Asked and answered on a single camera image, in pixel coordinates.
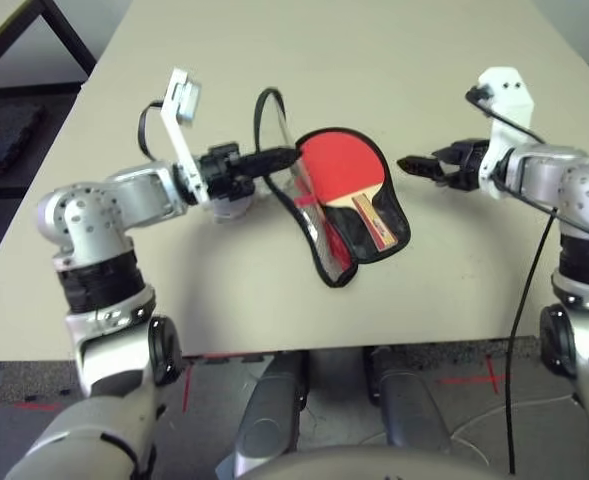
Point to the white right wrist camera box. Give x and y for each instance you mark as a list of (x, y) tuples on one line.
[(511, 105)]

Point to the black foam floor mat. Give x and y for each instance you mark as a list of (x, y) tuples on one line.
[(4, 135)]

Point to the grey robot left leg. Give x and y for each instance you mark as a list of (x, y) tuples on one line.
[(269, 415)]

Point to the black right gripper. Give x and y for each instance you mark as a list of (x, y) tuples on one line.
[(466, 165)]

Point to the grey robot right leg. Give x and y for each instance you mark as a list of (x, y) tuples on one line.
[(414, 410)]

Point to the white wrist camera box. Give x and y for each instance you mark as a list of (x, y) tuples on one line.
[(511, 105), (181, 145)]

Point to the grey robot leg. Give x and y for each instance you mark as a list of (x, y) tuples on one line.
[(269, 415), (414, 410)]

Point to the black red paddle case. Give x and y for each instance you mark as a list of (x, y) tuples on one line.
[(349, 230)]

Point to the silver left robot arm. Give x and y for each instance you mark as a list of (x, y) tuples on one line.
[(124, 192)]

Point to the black framed side table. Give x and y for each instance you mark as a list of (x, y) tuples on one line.
[(69, 37)]

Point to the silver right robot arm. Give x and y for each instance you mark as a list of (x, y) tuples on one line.
[(574, 180)]

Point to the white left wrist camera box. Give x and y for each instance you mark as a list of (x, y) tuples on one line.
[(181, 145)]

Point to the red ping-pong paddle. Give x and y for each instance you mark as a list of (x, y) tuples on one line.
[(341, 165)]

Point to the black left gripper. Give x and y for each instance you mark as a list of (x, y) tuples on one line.
[(226, 175)]

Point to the grey robot torso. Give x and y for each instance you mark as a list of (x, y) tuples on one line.
[(374, 467)]

